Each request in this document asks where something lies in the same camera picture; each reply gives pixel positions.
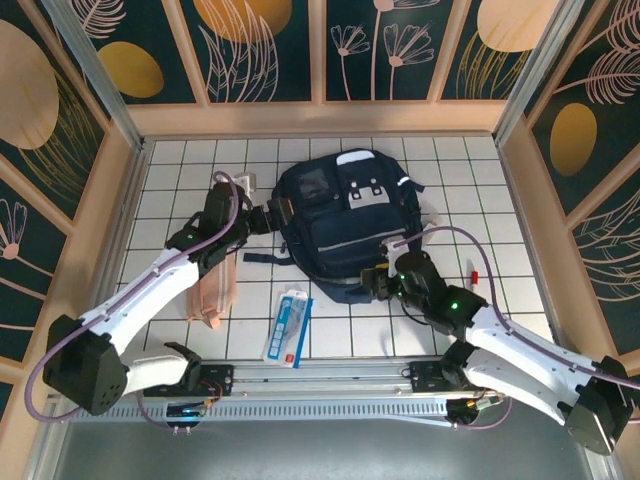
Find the navy blue student backpack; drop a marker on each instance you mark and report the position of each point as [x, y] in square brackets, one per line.
[350, 235]

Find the red white pen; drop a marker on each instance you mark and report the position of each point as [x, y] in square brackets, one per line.
[473, 274]

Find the clear blue stationery pouch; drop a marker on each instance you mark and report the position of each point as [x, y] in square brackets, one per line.
[287, 330]

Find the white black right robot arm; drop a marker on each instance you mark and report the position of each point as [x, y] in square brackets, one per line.
[525, 350]

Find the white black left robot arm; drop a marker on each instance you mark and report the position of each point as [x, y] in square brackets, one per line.
[150, 285]

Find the small white eraser box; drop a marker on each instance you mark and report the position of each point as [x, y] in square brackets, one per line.
[433, 216]

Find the black controller board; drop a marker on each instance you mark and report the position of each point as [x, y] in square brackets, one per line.
[470, 405]
[187, 411]

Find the grey metal sheet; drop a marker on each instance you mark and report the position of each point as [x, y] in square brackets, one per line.
[320, 450]

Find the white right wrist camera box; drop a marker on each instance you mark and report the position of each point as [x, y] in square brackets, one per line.
[392, 245]

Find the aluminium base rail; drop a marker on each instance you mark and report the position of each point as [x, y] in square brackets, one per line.
[320, 375]

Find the aluminium table side rail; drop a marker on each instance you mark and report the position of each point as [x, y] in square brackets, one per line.
[535, 250]
[112, 250]

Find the aluminium frame post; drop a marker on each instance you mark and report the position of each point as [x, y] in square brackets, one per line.
[102, 80]
[537, 75]

